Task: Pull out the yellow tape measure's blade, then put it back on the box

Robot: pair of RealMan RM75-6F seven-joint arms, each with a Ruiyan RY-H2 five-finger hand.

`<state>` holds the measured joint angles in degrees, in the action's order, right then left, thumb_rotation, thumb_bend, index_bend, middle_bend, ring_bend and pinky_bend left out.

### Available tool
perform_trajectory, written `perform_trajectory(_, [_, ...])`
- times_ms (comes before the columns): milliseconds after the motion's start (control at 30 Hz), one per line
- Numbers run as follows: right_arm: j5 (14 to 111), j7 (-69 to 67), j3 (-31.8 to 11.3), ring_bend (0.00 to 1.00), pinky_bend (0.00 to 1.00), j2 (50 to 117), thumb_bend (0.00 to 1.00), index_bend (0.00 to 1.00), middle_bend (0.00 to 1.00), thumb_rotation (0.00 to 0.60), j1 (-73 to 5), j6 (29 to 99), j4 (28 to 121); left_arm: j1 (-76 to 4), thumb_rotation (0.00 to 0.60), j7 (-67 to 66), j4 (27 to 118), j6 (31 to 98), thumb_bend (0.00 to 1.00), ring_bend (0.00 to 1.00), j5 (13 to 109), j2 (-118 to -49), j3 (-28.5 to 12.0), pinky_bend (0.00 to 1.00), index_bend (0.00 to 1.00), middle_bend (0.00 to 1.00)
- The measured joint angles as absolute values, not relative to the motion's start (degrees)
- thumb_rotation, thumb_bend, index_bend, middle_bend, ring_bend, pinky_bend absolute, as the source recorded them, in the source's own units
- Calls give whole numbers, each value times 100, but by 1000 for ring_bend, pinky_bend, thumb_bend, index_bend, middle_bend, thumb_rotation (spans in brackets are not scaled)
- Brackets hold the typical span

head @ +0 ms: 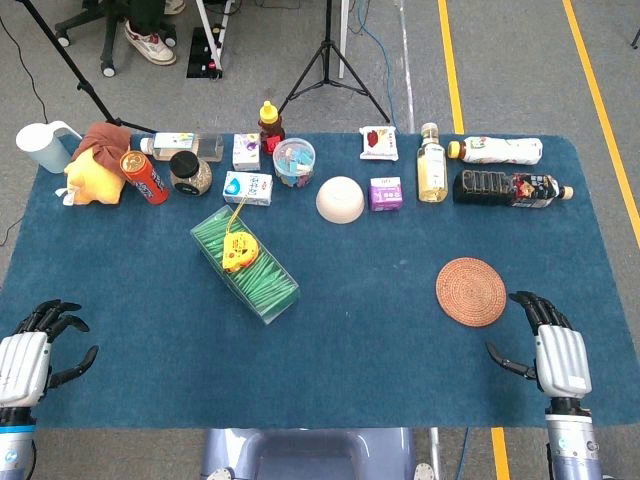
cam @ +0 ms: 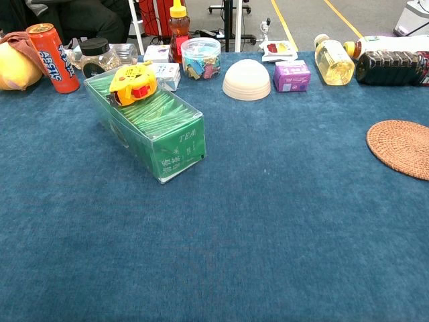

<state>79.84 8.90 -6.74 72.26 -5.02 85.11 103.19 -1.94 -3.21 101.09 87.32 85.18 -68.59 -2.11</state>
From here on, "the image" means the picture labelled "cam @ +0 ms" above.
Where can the yellow tape measure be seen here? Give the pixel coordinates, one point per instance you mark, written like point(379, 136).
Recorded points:
point(134, 80)

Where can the clear box green tea bags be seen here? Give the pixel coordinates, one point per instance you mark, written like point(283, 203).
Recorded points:
point(174, 147)

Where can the blue table cloth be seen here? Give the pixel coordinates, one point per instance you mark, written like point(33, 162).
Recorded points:
point(234, 218)

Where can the upturned cream bowl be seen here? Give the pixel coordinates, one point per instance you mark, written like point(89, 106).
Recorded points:
point(246, 80)

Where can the white blue milk carton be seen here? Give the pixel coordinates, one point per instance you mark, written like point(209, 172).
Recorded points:
point(169, 75)

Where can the clear tub colourful clips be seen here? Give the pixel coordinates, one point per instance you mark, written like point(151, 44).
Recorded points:
point(201, 60)

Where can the purple small box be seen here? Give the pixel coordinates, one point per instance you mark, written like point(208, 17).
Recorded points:
point(291, 75)

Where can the small white purple carton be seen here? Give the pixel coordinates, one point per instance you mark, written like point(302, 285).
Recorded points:
point(155, 53)

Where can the black power strip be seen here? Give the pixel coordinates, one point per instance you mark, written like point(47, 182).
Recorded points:
point(211, 33)

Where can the white red snack packet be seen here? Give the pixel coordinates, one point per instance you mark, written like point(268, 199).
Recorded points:
point(278, 48)

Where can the honey bottle yellow cap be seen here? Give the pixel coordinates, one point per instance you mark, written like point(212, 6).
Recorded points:
point(177, 30)

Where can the white plug adapter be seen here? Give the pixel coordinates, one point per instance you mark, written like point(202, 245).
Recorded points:
point(264, 27)

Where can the black wheeled stand base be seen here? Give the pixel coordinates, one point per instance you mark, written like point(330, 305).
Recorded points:
point(214, 8)

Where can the yellow oil bottle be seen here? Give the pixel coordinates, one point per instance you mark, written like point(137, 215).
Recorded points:
point(333, 62)

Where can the red bag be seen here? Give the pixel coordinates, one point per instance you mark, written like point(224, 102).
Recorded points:
point(155, 16)

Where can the glass jar black lid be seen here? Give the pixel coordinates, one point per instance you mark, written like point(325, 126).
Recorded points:
point(95, 60)

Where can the round rattan coaster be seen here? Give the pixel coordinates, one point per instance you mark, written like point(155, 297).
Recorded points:
point(399, 147)

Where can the white red sneaker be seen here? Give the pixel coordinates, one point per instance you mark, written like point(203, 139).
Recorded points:
point(90, 20)

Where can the orange Arctic Ocean soda can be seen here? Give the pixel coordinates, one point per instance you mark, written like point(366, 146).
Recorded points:
point(53, 60)

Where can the dark drink bottle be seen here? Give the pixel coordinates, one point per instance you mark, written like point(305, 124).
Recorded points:
point(388, 68)

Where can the yellow plush toy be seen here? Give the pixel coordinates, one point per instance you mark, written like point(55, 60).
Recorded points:
point(16, 70)

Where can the brown cloth on plush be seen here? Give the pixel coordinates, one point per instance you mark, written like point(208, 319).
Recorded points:
point(20, 42)

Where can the white appliance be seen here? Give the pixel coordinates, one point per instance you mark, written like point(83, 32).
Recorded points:
point(412, 20)

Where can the white metal frame leg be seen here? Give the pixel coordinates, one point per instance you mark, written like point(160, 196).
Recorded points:
point(135, 23)
point(238, 27)

